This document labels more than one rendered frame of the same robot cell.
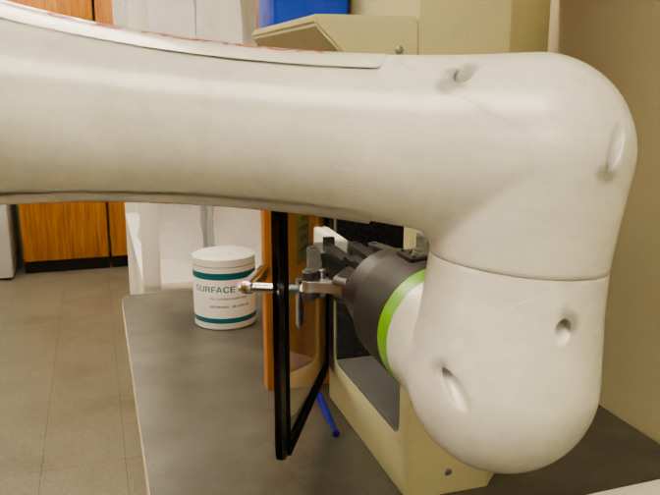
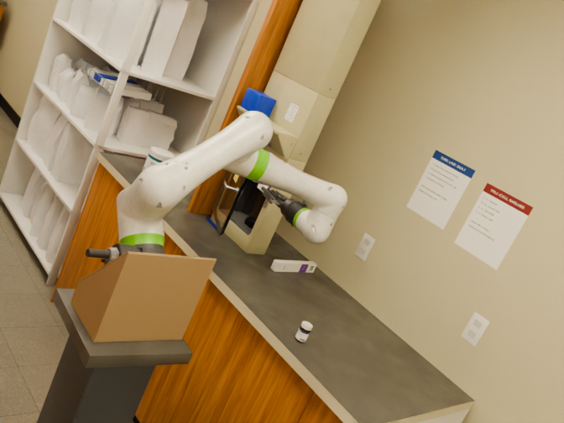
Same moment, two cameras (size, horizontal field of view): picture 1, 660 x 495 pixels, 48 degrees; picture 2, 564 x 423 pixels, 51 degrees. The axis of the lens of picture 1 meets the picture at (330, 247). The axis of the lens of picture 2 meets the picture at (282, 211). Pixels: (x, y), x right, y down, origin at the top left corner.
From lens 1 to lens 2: 181 cm
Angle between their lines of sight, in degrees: 29
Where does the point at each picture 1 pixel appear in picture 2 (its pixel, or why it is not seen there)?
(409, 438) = (253, 237)
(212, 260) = (163, 155)
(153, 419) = not seen: hidden behind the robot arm
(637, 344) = not seen: hidden behind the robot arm
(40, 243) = not seen: outside the picture
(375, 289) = (294, 208)
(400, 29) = (293, 139)
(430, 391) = (310, 228)
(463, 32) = (305, 143)
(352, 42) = (283, 140)
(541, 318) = (328, 222)
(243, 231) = (138, 130)
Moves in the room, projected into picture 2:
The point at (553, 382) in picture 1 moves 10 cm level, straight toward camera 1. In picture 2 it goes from (326, 232) to (331, 242)
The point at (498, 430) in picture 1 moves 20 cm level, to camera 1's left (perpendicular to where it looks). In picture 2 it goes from (318, 236) to (271, 223)
